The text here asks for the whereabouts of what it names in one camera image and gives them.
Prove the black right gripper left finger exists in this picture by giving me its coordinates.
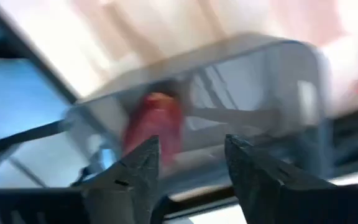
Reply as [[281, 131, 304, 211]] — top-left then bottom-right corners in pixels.
[[0, 134, 161, 224]]

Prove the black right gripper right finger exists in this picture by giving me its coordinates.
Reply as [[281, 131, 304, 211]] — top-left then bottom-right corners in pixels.
[[224, 133, 358, 224]]

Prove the clear plastic container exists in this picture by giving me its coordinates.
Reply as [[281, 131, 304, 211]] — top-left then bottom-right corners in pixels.
[[64, 32, 334, 195]]

